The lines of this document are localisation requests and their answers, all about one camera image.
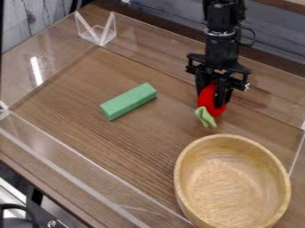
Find black table leg bracket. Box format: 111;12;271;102
26;186;68;228

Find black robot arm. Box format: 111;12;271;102
186;0;254;117

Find green rectangular block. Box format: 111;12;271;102
100;83;157;121

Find black cable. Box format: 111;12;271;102
0;203;33;228

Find red plush radish toy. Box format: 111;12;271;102
194;84;226;128

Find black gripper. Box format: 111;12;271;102
184;28;252;110

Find wooden bowl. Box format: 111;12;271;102
173;134;291;228

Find clear acrylic tray wall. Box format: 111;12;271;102
0;5;305;228

